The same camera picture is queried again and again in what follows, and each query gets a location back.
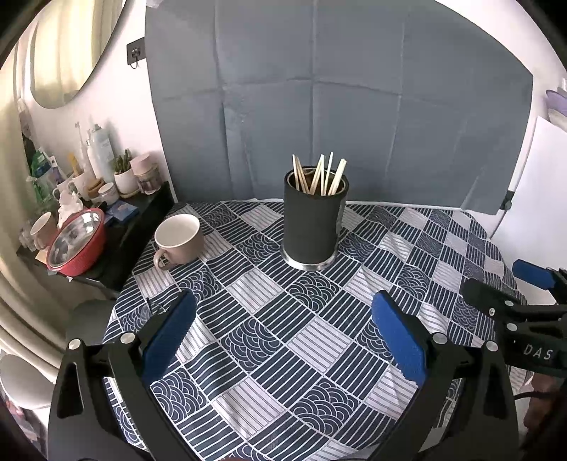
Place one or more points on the black side table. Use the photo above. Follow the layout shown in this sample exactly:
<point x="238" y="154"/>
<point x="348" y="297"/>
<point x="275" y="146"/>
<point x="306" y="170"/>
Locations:
<point x="124" y="248"/>

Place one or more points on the white stool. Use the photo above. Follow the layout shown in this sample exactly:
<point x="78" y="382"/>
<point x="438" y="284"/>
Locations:
<point x="24" y="381"/>

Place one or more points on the black wall hook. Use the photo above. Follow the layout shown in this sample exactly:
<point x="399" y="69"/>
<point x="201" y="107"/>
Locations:
<point x="135" y="53"/>

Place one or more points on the black cylindrical chopstick holder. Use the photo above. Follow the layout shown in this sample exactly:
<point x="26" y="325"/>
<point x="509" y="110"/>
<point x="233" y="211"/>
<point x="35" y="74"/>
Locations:
<point x="310" y="221"/>

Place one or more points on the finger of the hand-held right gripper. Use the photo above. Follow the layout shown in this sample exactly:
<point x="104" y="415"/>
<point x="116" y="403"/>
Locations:
<point x="487" y="295"/>
<point x="531" y="271"/>

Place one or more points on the red bowl with steel insert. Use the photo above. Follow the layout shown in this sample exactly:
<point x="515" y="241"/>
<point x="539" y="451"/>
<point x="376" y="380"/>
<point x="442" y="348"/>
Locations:
<point x="77" y="241"/>

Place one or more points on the person's right hand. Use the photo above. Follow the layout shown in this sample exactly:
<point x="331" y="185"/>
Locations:
<point x="542" y="399"/>

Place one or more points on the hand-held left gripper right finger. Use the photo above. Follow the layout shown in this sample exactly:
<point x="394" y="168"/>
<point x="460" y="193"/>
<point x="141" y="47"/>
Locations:
<point x="398" y="337"/>

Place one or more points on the stack of pale bowls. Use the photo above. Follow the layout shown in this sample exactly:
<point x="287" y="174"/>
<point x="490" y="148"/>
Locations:
<point x="557" y="104"/>

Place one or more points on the beige ceramic mug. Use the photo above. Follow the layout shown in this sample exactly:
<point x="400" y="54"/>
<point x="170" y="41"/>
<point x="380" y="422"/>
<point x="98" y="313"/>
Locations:
<point x="181" y="241"/>

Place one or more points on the white board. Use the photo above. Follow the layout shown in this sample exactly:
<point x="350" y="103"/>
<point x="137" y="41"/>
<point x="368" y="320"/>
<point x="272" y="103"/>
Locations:
<point x="540" y="177"/>

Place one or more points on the grey fabric backdrop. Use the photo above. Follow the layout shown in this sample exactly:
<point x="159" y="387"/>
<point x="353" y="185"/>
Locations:
<point x="332" y="88"/>

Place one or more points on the glass jar with pink lid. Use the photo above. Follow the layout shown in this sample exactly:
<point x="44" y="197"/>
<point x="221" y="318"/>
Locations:
<point x="146" y="173"/>

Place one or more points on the blue box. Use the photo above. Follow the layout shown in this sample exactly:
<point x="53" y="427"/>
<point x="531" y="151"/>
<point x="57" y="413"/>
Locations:
<point x="122" y="212"/>

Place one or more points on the small jar with white lid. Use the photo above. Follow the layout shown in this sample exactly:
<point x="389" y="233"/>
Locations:
<point x="107" y="193"/>

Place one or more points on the bundle of wooden chopsticks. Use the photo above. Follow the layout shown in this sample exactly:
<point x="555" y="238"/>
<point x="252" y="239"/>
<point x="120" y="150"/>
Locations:
<point x="316" y="177"/>

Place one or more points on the black clip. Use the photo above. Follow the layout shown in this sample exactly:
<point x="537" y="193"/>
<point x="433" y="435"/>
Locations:
<point x="508" y="199"/>

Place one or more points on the green packet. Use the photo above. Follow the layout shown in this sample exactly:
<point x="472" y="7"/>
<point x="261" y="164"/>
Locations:
<point x="42" y="177"/>

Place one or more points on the beige curtain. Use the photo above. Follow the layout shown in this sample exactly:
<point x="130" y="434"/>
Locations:
<point x="17" y="266"/>

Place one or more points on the round wall mirror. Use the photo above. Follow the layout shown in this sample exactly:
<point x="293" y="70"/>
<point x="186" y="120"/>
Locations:
<point x="75" y="48"/>

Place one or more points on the brown mug on shelf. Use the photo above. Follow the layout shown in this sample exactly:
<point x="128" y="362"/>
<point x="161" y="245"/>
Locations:
<point x="42" y="230"/>

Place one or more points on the cactus in white pot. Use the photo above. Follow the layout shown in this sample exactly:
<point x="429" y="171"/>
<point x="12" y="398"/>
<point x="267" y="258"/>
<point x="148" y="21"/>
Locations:
<point x="124" y="177"/>

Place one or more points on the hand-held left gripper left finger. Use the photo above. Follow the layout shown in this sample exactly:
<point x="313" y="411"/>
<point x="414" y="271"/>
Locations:
<point x="170" y="332"/>

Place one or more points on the white spray bottle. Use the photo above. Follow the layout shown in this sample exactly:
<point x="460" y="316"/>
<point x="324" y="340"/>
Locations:
<point x="101" y="153"/>

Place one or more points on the navy patterned tablecloth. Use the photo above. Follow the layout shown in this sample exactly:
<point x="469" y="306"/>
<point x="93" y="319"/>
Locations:
<point x="288" y="319"/>

